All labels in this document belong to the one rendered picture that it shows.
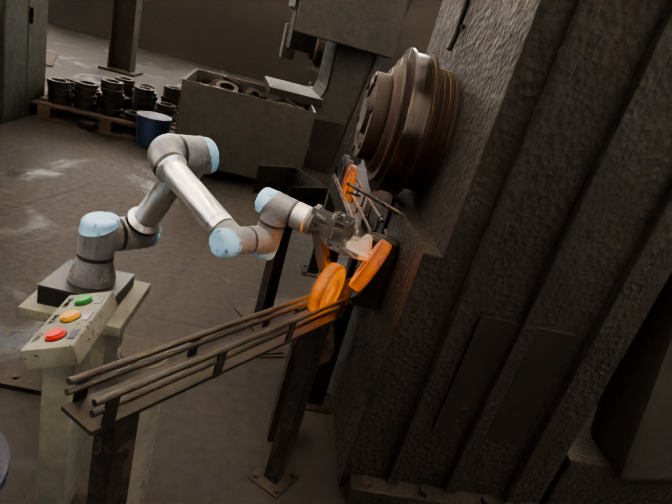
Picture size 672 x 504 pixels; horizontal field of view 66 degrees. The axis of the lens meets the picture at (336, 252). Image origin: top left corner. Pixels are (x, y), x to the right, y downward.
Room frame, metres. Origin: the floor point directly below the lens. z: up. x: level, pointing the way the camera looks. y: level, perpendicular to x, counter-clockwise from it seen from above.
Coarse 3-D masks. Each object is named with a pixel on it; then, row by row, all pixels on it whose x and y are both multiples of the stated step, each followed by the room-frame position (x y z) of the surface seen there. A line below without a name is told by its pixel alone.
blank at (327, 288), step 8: (328, 264) 1.24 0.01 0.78; (336, 264) 1.26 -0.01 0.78; (328, 272) 1.21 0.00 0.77; (336, 272) 1.22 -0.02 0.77; (344, 272) 1.28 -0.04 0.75; (320, 280) 1.19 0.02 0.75; (328, 280) 1.19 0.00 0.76; (336, 280) 1.24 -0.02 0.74; (344, 280) 1.31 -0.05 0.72; (312, 288) 1.18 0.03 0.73; (320, 288) 1.18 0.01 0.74; (328, 288) 1.20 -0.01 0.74; (336, 288) 1.27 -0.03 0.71; (312, 296) 1.17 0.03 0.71; (320, 296) 1.17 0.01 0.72; (328, 296) 1.26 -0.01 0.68; (336, 296) 1.28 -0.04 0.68; (312, 304) 1.17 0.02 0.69; (320, 304) 1.18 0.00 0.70
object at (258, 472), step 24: (312, 336) 1.23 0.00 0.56; (312, 360) 1.22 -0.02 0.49; (288, 408) 1.23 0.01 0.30; (120, 432) 0.64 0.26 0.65; (288, 432) 1.22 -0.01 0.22; (96, 456) 0.64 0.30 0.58; (120, 456) 0.65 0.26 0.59; (288, 456) 1.25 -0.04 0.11; (96, 480) 0.64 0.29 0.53; (120, 480) 0.65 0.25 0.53; (264, 480) 1.22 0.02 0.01; (288, 480) 1.25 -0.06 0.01
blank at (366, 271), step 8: (384, 240) 1.29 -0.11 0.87; (376, 248) 1.25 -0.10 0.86; (384, 248) 1.24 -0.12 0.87; (376, 256) 1.22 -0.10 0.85; (384, 256) 1.22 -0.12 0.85; (368, 264) 1.20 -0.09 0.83; (376, 264) 1.21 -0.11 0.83; (360, 272) 1.20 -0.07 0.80; (368, 272) 1.20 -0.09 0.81; (352, 280) 1.24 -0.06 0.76; (360, 280) 1.20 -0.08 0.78; (368, 280) 1.20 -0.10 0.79; (360, 288) 1.21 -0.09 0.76
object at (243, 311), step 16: (256, 176) 2.22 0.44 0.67; (272, 176) 2.27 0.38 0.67; (288, 176) 2.34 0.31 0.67; (304, 176) 2.30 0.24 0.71; (256, 192) 2.23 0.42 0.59; (288, 192) 2.03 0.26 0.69; (304, 192) 2.09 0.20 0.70; (320, 192) 2.15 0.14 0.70; (288, 240) 2.17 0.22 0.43; (272, 272) 2.14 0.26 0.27; (272, 288) 2.15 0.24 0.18; (256, 304) 2.17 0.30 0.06; (272, 304) 2.17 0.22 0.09; (272, 320) 2.16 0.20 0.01
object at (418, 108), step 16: (416, 64) 1.61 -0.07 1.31; (432, 64) 1.66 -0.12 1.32; (416, 80) 1.57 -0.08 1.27; (432, 80) 1.60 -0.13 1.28; (416, 96) 1.56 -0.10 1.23; (432, 96) 1.57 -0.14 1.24; (416, 112) 1.54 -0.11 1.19; (416, 128) 1.53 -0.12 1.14; (400, 144) 1.52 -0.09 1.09; (416, 144) 1.53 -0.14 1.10; (400, 160) 1.54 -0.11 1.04; (384, 176) 1.57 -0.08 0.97; (400, 176) 1.57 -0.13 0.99
